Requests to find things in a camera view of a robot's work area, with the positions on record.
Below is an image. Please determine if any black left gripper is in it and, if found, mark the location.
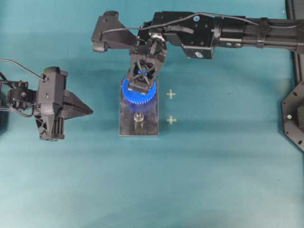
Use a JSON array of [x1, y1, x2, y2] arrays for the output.
[[35, 66, 93, 141]]

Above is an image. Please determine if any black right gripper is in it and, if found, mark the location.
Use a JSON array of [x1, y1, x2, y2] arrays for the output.
[[128, 20, 167, 93]]

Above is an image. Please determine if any blue large plastic gear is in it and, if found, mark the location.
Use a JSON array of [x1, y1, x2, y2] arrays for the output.
[[121, 78, 157, 105]]

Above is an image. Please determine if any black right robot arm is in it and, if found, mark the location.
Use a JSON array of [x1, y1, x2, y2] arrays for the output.
[[91, 11, 304, 109]]

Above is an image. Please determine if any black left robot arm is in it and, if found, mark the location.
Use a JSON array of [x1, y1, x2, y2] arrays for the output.
[[0, 66, 93, 142]]

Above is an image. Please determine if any metal base plate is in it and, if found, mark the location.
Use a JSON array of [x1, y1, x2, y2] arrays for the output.
[[119, 79, 159, 137]]

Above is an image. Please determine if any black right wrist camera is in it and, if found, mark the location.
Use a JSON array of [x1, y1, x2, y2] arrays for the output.
[[91, 11, 137, 52]]

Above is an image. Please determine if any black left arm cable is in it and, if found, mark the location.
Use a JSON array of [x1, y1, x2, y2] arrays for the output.
[[0, 58, 46, 81]]

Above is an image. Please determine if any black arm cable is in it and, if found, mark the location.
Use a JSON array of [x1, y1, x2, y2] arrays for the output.
[[0, 58, 46, 81], [102, 13, 262, 34]]

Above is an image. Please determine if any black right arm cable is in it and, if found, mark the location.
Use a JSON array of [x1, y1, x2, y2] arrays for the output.
[[102, 13, 262, 34]]

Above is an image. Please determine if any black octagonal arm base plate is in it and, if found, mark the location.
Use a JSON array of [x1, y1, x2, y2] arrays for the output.
[[281, 81, 304, 151]]

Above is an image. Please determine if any black aluminium frame rail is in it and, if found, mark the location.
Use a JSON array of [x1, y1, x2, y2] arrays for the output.
[[285, 0, 304, 85]]

